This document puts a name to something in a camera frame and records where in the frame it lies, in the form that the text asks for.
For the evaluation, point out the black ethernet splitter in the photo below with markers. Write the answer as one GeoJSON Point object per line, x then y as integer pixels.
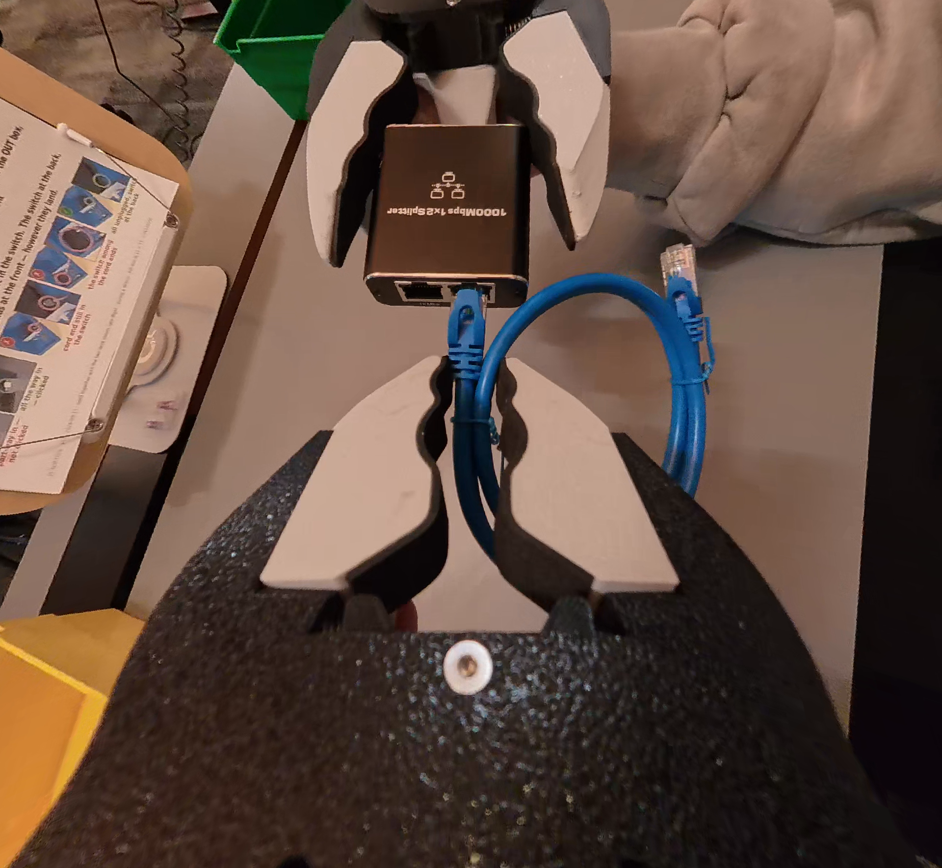
{"type": "Point", "coordinates": [441, 154]}

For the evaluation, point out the instruction sheet on stand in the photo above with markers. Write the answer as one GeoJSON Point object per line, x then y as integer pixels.
{"type": "Point", "coordinates": [147, 139]}

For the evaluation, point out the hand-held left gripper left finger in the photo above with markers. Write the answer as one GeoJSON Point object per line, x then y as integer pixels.
{"type": "Point", "coordinates": [360, 507]}

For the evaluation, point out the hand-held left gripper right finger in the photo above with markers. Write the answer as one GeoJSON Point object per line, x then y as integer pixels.
{"type": "Point", "coordinates": [589, 507]}

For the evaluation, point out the green plastic bin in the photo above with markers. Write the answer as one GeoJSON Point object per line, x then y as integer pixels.
{"type": "Point", "coordinates": [279, 36]}

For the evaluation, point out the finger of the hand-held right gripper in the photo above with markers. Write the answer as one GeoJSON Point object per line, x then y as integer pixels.
{"type": "Point", "coordinates": [335, 147]}
{"type": "Point", "coordinates": [574, 117]}

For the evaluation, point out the white stand base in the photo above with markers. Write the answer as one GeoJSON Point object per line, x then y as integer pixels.
{"type": "Point", "coordinates": [199, 308]}

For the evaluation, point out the yellow plastic bin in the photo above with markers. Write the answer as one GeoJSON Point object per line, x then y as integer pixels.
{"type": "Point", "coordinates": [44, 735]}

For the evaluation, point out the printed instruction sheet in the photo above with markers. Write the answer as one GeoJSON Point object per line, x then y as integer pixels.
{"type": "Point", "coordinates": [110, 235]}

